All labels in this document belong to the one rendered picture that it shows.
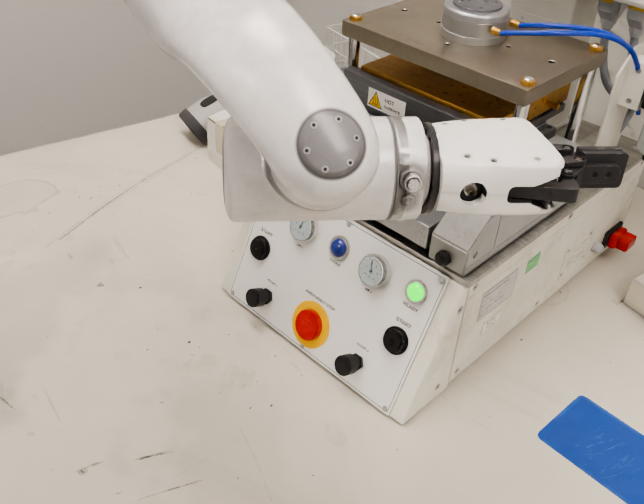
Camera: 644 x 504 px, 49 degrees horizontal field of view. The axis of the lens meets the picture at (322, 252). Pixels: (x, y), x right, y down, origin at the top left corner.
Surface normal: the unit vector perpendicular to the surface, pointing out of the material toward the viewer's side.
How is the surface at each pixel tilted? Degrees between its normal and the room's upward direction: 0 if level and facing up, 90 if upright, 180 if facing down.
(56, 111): 90
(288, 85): 49
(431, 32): 0
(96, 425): 0
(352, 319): 65
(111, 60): 90
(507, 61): 0
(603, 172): 84
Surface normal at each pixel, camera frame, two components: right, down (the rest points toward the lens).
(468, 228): -0.43, -0.34
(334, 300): -0.62, 0.04
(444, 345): 0.70, 0.45
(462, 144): 0.01, -0.81
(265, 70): -0.10, -0.07
